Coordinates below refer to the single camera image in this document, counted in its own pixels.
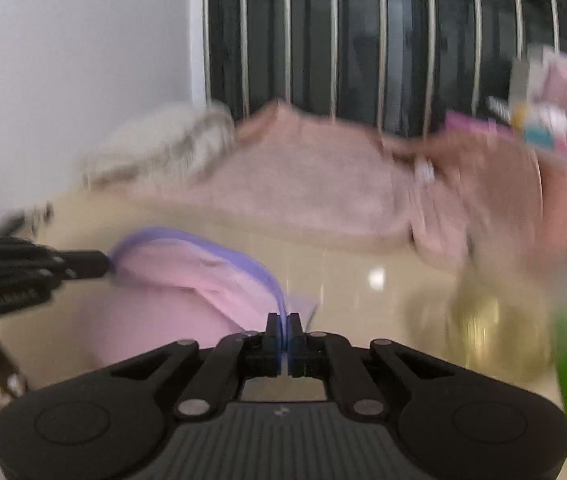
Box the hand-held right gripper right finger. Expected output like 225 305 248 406
286 312 457 418

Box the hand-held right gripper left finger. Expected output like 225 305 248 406
106 312 285 420

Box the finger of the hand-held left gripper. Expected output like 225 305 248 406
60 249 114 282

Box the pink garment with purple trim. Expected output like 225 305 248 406
83 226 317 378

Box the white knit blanket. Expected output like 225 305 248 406
79 101 238 192

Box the pink quilted blanket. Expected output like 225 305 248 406
128 99 567 273

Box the small white object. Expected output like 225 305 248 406
413 157 437 183

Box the pink box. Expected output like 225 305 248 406
444 112 514 137

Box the metal window grille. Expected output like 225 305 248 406
202 0 567 137

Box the yellow and white plush toy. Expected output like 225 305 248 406
511 102 567 153

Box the white box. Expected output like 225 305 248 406
508 45 561 106

